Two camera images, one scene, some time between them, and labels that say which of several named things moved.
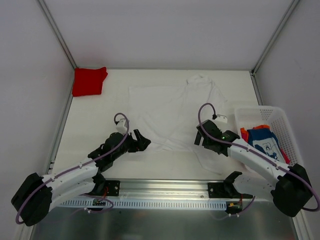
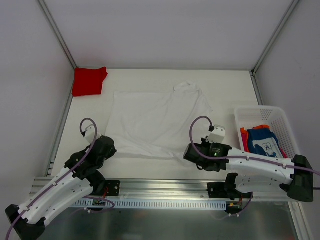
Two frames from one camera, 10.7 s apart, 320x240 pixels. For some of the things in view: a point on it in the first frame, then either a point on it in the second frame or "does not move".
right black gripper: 203,139 to 189,155
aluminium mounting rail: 165,189 does not move
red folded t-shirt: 88,81 does not move
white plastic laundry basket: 273,116 does not move
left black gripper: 136,144 to 109,149
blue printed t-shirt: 266,141 does not move
